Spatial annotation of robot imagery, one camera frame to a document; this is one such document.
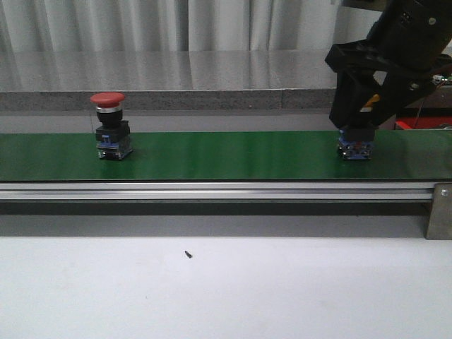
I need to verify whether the grey stone counter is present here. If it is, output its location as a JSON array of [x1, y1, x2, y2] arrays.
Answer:
[[1, 49, 336, 133]]

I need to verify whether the white pleated curtain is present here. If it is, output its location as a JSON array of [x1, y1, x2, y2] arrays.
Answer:
[[1, 1, 379, 53]]

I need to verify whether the aluminium conveyor frame rail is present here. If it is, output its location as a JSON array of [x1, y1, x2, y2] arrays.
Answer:
[[1, 182, 436, 201]]

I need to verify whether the red plastic bin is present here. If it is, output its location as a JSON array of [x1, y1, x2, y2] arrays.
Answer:
[[395, 107, 451, 130]]

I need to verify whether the small green circuit board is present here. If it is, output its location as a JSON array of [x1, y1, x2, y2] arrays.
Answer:
[[432, 74, 452, 85]]

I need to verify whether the yellow mushroom push button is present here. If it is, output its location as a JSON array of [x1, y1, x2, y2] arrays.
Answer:
[[336, 93, 381, 162]]

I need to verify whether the red mushroom push button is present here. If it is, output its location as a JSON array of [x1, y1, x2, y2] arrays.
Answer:
[[90, 92, 133, 160]]

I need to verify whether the green conveyor belt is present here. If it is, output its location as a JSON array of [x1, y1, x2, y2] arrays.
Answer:
[[1, 130, 451, 182]]

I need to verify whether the steel conveyor support bracket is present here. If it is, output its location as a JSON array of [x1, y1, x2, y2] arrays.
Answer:
[[426, 183, 452, 240]]

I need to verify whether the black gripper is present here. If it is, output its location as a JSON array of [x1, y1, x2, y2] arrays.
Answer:
[[326, 1, 451, 129]]

